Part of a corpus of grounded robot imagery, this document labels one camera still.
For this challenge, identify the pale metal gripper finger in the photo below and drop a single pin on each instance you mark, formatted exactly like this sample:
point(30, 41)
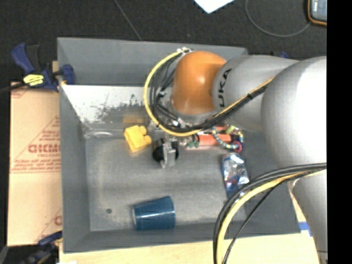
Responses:
point(172, 156)
point(165, 157)

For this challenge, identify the black round object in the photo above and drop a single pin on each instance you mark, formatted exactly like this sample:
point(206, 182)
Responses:
point(158, 153)

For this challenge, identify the yellow toy brick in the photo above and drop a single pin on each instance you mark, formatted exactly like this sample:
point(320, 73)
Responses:
point(136, 139)

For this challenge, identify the orange flat block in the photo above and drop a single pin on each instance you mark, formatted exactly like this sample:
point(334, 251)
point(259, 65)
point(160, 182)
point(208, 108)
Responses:
point(207, 139)

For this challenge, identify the grey metal bin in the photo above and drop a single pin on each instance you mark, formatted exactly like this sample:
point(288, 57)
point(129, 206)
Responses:
point(123, 180)

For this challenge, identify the blue plastic cup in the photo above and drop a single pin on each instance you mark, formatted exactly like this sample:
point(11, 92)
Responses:
point(155, 213)

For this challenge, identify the shiny foil packet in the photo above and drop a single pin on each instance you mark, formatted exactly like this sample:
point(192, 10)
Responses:
point(234, 175)

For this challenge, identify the brown cardboard board red print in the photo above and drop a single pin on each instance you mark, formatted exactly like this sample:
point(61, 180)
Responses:
point(33, 175)

